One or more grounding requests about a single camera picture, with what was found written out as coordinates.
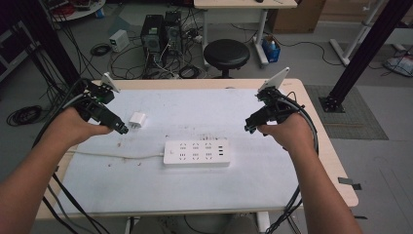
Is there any white power strip cable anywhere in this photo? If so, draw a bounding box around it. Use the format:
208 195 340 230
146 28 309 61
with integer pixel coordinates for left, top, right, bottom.
66 149 166 161

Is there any round white table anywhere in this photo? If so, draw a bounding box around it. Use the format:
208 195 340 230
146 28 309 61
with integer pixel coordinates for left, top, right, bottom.
41 0 107 22

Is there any hand-held gripper cable bundle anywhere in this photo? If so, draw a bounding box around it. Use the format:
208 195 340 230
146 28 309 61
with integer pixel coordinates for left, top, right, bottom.
31 77 112 234
264 91 320 234

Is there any printed plastic bag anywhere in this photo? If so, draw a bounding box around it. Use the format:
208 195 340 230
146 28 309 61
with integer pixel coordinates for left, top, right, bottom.
382 54 413 78

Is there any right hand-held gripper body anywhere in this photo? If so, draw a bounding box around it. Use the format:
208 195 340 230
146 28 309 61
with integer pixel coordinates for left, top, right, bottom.
245 66 305 129

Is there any brown cardboard box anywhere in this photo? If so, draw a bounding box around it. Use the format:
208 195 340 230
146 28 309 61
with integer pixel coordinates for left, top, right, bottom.
268 0 326 34

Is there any black metal post with base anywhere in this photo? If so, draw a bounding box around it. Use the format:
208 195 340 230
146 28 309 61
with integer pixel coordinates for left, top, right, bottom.
319 0 413 114

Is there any white table mat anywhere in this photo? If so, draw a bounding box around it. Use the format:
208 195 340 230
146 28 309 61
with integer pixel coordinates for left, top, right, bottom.
56 88 305 216

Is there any small coil of black cable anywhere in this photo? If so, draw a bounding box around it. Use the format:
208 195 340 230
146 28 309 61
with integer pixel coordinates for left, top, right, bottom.
90 42 112 58

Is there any white power supply box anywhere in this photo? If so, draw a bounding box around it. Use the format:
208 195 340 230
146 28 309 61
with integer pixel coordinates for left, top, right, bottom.
108 29 131 54

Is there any grey floor mat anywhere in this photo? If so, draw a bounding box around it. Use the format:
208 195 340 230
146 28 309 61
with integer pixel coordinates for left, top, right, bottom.
304 84 390 141

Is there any black computer tower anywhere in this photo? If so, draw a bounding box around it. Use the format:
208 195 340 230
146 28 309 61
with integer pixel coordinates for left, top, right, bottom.
139 14 168 69

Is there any person's right hand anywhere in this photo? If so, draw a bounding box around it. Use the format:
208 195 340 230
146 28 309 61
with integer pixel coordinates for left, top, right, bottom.
257 111 317 154

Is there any person's left leg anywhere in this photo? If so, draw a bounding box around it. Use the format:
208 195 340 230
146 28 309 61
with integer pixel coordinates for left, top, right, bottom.
131 215 183 234

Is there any person's left hand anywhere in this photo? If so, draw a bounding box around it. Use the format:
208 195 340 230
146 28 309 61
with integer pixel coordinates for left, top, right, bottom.
48 106 114 149

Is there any person's leg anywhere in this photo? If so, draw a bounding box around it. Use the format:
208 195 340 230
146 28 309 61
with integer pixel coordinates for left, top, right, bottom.
223 214 261 234
131 215 183 234

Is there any white charger plug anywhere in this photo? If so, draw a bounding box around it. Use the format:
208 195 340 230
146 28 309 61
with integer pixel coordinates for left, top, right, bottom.
129 111 148 129

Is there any white metal stand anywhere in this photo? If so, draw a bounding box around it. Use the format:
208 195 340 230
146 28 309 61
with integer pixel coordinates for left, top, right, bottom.
328 0 391 67

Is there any person's right leg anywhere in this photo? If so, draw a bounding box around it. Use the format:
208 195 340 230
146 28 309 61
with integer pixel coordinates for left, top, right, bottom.
223 214 261 234

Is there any large coil of black cable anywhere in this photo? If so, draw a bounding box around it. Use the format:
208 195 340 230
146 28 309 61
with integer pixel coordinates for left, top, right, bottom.
6 104 44 128

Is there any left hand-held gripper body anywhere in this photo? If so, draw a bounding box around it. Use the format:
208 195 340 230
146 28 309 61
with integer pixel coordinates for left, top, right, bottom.
73 71 127 129

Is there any right hand-held gripper cable bundle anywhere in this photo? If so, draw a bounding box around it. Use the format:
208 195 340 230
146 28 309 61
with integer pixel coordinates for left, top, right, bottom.
264 91 320 234

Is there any black tape strip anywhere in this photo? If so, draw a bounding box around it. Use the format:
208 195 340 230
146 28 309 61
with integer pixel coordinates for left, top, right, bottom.
337 176 362 191

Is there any grey-fronted computer tower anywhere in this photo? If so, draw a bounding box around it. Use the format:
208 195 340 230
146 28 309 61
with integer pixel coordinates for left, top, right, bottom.
164 10 183 57

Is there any black metal frame post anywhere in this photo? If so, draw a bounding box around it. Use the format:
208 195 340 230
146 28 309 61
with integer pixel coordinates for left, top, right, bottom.
18 0 88 96

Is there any black round stool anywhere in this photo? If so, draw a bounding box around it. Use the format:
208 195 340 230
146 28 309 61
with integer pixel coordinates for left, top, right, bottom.
203 38 251 79

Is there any white-legged wooden desk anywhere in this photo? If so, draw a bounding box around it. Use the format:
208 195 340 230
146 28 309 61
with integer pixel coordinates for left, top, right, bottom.
193 0 299 68

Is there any left hand-held gripper cable bundle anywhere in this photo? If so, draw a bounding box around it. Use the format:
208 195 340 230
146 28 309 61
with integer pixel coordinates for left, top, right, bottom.
31 77 112 234

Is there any white power strip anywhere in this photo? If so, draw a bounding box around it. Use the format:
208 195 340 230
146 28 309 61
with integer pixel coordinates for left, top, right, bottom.
163 138 232 169

